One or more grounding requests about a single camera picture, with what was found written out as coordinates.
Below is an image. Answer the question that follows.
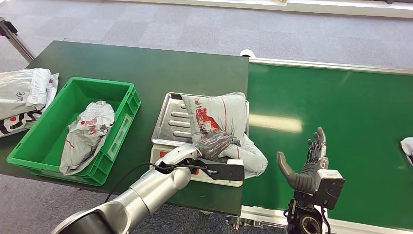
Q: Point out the metal conveyor bracket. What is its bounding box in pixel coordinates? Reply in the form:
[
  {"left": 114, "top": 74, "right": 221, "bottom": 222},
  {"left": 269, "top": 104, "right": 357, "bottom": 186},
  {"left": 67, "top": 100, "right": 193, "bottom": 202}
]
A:
[{"left": 225, "top": 215, "right": 265, "bottom": 231}]

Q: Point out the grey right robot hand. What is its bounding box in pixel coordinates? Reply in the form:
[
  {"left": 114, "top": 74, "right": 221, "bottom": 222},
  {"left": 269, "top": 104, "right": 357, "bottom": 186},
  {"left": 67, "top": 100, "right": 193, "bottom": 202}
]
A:
[{"left": 276, "top": 126, "right": 329, "bottom": 195}]

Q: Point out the green conveyor belt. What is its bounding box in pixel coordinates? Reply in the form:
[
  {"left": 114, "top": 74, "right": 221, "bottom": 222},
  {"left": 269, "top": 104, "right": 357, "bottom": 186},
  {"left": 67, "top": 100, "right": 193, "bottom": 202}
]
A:
[{"left": 240, "top": 49, "right": 413, "bottom": 234}]

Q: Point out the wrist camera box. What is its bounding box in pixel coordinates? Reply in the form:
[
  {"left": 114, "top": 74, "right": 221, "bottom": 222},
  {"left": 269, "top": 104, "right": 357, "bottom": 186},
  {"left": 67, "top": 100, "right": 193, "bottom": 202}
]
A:
[
  {"left": 197, "top": 158, "right": 245, "bottom": 182},
  {"left": 314, "top": 169, "right": 346, "bottom": 211}
]

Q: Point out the grey mailer package with logo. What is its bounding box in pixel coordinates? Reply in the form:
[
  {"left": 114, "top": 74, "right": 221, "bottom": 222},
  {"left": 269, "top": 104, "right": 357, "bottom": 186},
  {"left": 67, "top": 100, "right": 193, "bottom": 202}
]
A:
[{"left": 0, "top": 69, "right": 45, "bottom": 121}]

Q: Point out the electronic scale with steel tray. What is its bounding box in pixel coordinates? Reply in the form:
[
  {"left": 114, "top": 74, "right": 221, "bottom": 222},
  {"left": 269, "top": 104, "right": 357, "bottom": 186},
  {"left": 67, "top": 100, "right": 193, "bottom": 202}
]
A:
[{"left": 150, "top": 92, "right": 250, "bottom": 188}]

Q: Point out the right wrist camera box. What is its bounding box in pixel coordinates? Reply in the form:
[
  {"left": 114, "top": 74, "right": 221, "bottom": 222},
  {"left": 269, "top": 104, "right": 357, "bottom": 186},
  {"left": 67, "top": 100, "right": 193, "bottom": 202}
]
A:
[{"left": 314, "top": 169, "right": 346, "bottom": 211}]

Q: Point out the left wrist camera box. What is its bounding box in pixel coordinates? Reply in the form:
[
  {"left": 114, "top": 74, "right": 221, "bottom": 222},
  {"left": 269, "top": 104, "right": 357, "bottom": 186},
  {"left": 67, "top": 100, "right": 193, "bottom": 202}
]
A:
[{"left": 197, "top": 158, "right": 245, "bottom": 182}]

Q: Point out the green plastic crate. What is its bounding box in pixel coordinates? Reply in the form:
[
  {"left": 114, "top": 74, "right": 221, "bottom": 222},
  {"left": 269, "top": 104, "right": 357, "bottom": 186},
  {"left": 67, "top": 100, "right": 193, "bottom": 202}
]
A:
[{"left": 6, "top": 77, "right": 142, "bottom": 187}]

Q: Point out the white mailer package black print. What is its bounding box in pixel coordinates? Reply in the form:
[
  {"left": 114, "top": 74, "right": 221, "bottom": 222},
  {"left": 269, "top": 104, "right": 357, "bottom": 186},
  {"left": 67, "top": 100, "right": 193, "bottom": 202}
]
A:
[{"left": 0, "top": 110, "right": 43, "bottom": 138}]

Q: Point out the crumpled grey mailer package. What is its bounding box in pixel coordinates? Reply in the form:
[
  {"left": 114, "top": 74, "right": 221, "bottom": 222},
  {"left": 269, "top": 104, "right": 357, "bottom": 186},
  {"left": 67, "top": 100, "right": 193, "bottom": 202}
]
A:
[{"left": 59, "top": 100, "right": 115, "bottom": 176}]

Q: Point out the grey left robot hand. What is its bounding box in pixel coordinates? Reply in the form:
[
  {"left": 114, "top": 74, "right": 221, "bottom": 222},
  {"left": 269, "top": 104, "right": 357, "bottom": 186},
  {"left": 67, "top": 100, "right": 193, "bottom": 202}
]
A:
[{"left": 195, "top": 130, "right": 242, "bottom": 161}]

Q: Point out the plain white mailer package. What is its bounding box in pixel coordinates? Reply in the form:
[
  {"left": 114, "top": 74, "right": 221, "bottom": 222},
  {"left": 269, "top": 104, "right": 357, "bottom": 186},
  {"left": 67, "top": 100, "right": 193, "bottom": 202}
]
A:
[{"left": 25, "top": 68, "right": 60, "bottom": 110}]

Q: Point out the white mailer package red print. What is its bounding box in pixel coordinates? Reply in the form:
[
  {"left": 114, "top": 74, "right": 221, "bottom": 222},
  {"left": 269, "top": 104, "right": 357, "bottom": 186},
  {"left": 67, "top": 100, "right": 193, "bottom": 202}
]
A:
[{"left": 180, "top": 92, "right": 268, "bottom": 180}]

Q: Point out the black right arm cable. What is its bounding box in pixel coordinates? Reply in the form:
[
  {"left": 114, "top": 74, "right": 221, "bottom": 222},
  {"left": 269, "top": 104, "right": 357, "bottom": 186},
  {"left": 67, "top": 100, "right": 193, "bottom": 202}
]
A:
[{"left": 321, "top": 206, "right": 332, "bottom": 234}]

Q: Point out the metal stand pole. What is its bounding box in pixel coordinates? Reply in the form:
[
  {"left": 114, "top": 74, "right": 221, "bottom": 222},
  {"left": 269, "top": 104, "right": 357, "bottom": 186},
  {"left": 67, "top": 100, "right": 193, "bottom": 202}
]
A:
[{"left": 0, "top": 18, "right": 36, "bottom": 63}]

